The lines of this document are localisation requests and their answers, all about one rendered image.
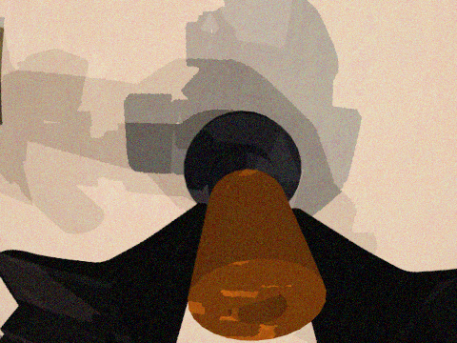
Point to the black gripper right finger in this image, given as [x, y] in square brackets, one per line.
[369, 300]

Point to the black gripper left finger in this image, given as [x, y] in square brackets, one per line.
[140, 296]

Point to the orange knob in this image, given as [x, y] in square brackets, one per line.
[254, 277]

